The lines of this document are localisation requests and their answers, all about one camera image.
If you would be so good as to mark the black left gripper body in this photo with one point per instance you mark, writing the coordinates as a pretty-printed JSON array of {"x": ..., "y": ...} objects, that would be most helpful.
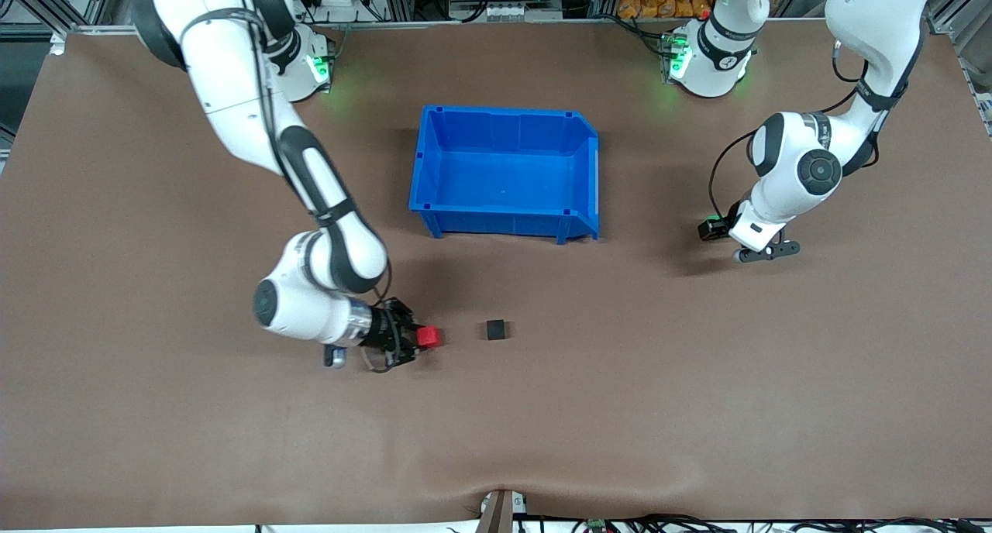
[{"x": 710, "y": 229}]

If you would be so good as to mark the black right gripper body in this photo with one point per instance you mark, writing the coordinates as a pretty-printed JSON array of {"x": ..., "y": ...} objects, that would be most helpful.
[{"x": 384, "y": 328}]

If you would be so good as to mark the red cube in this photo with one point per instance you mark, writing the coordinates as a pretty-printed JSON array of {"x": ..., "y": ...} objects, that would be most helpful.
[{"x": 430, "y": 337}]

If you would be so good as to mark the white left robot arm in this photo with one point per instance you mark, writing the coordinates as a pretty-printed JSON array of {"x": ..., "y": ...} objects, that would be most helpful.
[{"x": 876, "y": 22}]

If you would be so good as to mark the black cube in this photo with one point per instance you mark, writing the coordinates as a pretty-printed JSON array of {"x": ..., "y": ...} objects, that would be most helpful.
[{"x": 496, "y": 330}]

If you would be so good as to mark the blue plastic storage bin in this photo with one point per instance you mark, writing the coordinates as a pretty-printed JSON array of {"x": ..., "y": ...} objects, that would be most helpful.
[{"x": 504, "y": 177}]

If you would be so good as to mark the brown table edge bracket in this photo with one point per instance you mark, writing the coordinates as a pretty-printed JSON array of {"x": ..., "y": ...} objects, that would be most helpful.
[{"x": 500, "y": 514}]

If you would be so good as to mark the silver table edge rail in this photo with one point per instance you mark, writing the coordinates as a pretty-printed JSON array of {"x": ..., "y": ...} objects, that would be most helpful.
[{"x": 504, "y": 24}]

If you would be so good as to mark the aluminium frame profile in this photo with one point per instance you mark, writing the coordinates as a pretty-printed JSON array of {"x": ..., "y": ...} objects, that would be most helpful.
[
  {"x": 957, "y": 6},
  {"x": 54, "y": 2}
]

